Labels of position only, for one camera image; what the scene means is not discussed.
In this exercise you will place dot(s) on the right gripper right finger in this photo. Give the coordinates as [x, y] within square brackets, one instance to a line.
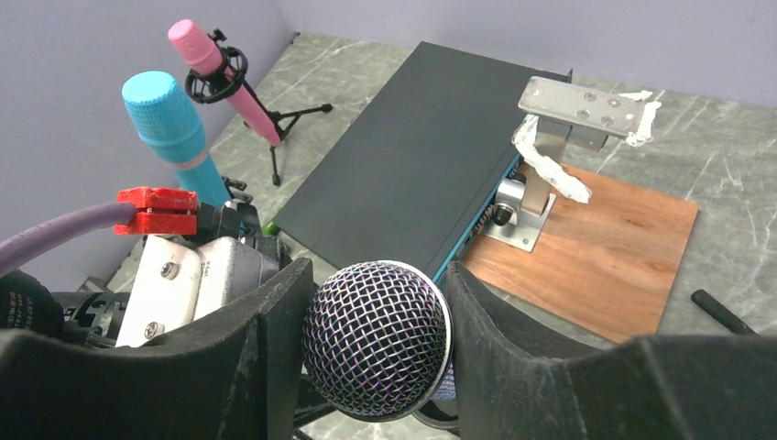
[516, 378]

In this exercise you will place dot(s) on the metal bracket fixture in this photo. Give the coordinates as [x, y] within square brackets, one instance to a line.
[559, 115]

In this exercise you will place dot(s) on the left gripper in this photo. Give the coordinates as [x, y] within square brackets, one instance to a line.
[240, 220]

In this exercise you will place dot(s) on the silver mesh glitter microphone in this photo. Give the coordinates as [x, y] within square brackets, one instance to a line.
[378, 341]

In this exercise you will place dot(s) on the pink microphone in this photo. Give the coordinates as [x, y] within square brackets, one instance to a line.
[199, 52]

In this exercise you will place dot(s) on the wooden board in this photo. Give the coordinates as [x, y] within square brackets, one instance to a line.
[608, 266]

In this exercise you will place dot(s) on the black flat box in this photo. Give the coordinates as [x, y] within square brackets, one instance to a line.
[411, 176]

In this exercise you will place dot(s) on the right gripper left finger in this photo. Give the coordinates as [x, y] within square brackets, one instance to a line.
[233, 374]

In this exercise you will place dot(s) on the black tripod microphone stand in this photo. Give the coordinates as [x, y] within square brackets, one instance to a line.
[228, 82]

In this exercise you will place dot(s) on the green pipe fitting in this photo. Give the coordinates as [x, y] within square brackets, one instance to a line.
[270, 229]

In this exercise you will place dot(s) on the black handled hammer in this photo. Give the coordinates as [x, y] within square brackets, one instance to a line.
[720, 313]

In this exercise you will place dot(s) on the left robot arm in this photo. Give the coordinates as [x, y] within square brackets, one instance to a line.
[25, 303]

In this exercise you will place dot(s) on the blue microphone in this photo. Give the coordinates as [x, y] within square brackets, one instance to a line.
[166, 120]

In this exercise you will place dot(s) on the black shock mount stand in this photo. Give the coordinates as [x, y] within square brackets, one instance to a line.
[238, 198]

